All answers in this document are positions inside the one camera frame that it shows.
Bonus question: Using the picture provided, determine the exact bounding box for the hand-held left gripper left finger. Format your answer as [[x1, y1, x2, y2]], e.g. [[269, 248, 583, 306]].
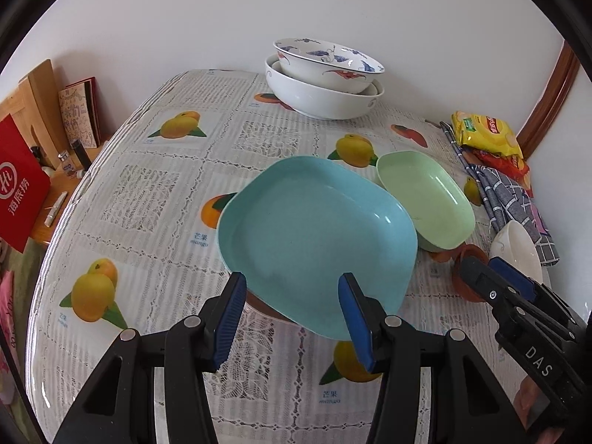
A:
[[53, 272, 248, 444]]

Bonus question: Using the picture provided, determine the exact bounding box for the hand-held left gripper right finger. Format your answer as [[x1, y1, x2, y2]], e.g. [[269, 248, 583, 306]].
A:
[[337, 273, 525, 444]]

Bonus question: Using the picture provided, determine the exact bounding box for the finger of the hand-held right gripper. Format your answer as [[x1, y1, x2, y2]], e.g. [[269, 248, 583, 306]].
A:
[[459, 256, 532, 322], [489, 256, 589, 334]]

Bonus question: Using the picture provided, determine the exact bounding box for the small brown bowl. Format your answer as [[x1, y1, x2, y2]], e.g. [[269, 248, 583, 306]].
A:
[[453, 244, 491, 303]]

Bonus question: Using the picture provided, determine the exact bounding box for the plain white bowl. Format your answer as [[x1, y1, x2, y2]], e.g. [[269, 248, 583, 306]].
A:
[[490, 219, 544, 287]]

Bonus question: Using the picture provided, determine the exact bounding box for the blue plate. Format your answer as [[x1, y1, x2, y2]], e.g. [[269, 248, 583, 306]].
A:
[[216, 156, 419, 342]]

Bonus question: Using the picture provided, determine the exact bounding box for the green plate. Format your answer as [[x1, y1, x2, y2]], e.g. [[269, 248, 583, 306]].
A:
[[376, 150, 476, 253]]

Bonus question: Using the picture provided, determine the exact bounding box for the white bowl nested between bowls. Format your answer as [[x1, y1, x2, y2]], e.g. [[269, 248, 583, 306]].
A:
[[269, 58, 384, 98]]

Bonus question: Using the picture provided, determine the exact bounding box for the grey plaid cloth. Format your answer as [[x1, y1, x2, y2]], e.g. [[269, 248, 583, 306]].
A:
[[439, 120, 560, 266]]

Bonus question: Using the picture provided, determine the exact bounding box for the red chips bag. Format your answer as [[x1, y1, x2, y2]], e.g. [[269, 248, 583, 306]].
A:
[[462, 145, 534, 197]]

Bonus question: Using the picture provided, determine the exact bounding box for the fruit print tablecloth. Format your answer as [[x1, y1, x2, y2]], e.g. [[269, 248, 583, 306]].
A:
[[28, 69, 556, 444]]

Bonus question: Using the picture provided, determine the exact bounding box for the yellow chips bag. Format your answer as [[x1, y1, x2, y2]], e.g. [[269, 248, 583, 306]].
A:
[[451, 111, 523, 158]]

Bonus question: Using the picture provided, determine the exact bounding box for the white tube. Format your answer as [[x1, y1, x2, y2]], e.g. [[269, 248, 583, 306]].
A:
[[45, 192, 68, 227]]

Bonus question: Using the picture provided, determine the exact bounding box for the wooden side table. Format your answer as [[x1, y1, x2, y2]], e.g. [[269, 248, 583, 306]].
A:
[[28, 136, 112, 247]]

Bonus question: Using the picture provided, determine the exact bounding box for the large white scroll-pattern bowl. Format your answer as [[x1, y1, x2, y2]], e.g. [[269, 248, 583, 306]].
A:
[[265, 54, 386, 121]]

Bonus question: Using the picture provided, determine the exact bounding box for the small black bottle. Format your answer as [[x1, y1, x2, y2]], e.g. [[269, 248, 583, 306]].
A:
[[70, 139, 90, 169]]

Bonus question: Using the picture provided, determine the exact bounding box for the red paper bag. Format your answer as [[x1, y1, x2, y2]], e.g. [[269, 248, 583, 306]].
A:
[[0, 115, 51, 253]]

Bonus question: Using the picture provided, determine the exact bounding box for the blue floral print bowl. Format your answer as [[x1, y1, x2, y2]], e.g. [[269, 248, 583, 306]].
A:
[[273, 38, 386, 96]]

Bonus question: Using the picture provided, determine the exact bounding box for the doodle cover notebook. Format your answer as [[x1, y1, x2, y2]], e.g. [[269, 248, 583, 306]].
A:
[[59, 78, 100, 149]]

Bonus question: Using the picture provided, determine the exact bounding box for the wooden cutting board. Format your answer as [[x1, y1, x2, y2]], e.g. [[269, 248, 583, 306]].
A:
[[18, 59, 70, 167]]

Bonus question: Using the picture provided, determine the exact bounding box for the brown wooden door frame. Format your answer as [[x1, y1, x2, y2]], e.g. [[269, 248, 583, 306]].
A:
[[515, 39, 581, 158]]

